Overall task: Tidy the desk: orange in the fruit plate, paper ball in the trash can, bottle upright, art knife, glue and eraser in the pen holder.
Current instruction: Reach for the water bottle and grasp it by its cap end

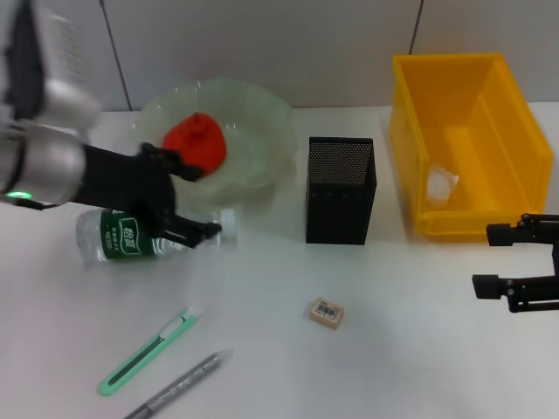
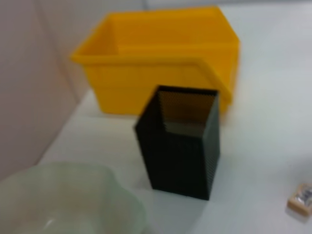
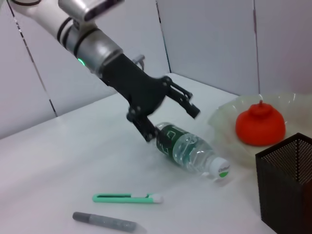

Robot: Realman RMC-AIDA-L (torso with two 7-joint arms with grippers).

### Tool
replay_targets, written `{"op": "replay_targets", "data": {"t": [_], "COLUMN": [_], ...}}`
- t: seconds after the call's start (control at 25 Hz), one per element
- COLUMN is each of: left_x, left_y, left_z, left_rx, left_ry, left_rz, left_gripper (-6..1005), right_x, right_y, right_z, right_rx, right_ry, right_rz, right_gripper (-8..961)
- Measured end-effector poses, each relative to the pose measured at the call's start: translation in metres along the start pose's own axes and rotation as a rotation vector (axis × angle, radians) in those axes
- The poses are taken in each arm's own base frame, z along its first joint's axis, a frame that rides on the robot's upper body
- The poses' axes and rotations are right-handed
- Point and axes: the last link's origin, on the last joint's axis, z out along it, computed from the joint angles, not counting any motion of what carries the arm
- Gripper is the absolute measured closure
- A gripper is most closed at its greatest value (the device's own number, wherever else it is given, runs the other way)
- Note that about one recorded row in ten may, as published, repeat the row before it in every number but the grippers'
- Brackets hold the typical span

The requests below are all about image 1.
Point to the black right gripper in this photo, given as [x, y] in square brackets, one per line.
[555, 262]

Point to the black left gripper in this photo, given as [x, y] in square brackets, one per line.
[122, 179]

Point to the clear green-label water bottle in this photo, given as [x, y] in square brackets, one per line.
[122, 244]

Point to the white paper ball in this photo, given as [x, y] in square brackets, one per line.
[439, 185]

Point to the mint green utility knife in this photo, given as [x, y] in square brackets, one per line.
[144, 353]

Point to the pale green glass fruit plate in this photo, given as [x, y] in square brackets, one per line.
[257, 131]

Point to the black mesh pen holder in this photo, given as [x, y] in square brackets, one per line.
[340, 214]

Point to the beige eraser with barcode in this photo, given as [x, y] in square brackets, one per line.
[325, 313]

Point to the grey pen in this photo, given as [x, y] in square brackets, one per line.
[183, 384]

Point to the yellow plastic bin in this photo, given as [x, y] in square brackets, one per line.
[436, 109]

